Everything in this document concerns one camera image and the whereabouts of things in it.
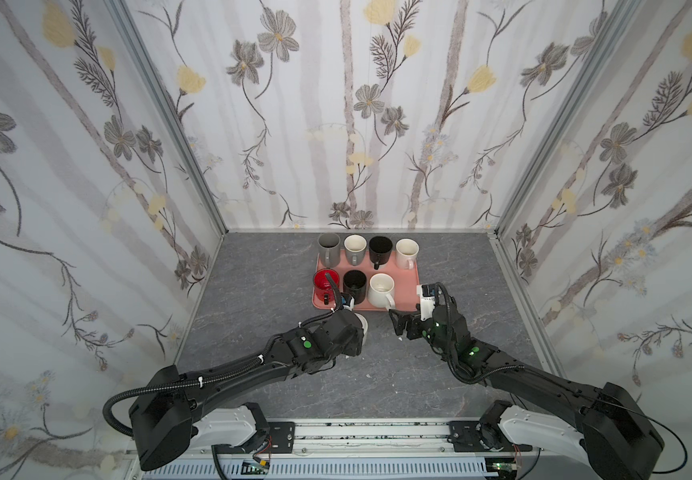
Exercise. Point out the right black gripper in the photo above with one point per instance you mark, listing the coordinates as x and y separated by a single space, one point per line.
412 324

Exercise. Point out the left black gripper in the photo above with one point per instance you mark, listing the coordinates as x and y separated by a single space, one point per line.
355 344

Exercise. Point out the white ribbed mug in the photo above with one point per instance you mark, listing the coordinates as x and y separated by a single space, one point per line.
381 291

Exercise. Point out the red mug black handle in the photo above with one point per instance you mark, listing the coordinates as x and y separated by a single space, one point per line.
326 281

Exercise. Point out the pink mug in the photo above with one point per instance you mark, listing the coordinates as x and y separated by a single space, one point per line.
407 251

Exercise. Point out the black mug white base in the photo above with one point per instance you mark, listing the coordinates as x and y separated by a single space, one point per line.
380 250

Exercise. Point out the small grey mug white inside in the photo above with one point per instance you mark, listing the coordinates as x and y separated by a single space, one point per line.
355 249

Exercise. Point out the tall grey mug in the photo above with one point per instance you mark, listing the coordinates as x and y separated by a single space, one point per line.
329 249

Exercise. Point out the cream mug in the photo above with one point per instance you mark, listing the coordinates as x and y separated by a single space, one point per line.
364 326

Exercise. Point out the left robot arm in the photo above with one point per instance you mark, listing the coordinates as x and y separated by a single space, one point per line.
178 411

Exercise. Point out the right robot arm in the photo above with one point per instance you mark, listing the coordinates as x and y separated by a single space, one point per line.
618 439

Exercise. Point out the pink plastic tray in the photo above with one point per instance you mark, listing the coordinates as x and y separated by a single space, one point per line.
406 281

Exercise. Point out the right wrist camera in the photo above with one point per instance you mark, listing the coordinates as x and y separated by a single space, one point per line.
429 299

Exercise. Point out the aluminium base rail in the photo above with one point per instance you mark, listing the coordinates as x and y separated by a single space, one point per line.
370 437

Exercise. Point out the white vented cable duct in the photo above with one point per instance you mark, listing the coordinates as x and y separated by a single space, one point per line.
360 468

